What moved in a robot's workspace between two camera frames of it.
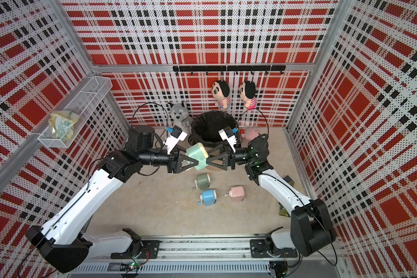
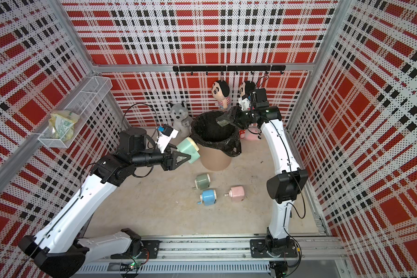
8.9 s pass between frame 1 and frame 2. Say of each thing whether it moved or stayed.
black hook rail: stayed
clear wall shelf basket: stayed
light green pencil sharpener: moved
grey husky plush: stayed
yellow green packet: stayed
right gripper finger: moved
